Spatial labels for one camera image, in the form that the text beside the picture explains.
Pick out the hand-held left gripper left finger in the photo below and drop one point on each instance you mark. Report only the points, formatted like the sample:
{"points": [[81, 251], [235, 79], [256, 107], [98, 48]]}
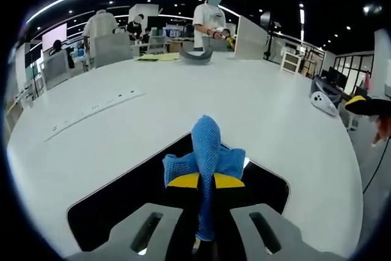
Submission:
{"points": [[128, 236]]}

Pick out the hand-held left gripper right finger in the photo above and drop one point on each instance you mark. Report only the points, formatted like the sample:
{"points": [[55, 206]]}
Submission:
{"points": [[275, 239]]}

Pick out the blue cleaning cloth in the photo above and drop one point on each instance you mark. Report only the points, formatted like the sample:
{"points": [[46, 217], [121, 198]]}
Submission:
{"points": [[206, 151]]}

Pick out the person's right hand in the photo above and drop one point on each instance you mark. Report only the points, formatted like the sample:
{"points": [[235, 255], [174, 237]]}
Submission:
{"points": [[383, 131]]}

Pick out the white handheld device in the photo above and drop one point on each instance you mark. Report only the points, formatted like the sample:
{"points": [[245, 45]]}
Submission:
{"points": [[323, 103]]}

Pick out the white small cabinet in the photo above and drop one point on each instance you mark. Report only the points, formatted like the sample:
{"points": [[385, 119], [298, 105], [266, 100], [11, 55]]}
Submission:
{"points": [[290, 62]]}

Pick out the black stand with lamp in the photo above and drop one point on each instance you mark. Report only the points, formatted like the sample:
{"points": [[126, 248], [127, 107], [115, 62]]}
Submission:
{"points": [[268, 28]]}

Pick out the white table socket strip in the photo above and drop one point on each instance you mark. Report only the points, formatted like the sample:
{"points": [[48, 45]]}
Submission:
{"points": [[94, 108]]}

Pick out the white desk partition panel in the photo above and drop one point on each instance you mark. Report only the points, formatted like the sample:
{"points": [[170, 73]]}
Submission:
{"points": [[249, 39]]}

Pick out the grey curved object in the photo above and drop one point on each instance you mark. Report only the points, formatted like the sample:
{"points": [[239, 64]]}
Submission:
{"points": [[195, 58]]}

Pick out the yellow paper sheets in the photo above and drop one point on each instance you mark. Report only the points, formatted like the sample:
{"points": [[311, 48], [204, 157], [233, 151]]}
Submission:
{"points": [[159, 57]]}

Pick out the grey mesh office chair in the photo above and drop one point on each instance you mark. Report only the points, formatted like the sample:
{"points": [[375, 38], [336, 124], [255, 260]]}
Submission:
{"points": [[113, 50]]}

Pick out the white office chair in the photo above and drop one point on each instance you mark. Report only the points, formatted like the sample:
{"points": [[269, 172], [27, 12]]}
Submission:
{"points": [[157, 44]]}

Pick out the brown cardboard box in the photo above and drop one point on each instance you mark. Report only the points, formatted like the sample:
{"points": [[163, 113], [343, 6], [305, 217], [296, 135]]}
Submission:
{"points": [[180, 46]]}

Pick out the pink wall screen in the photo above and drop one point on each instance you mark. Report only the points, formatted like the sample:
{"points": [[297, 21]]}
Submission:
{"points": [[54, 36]]}

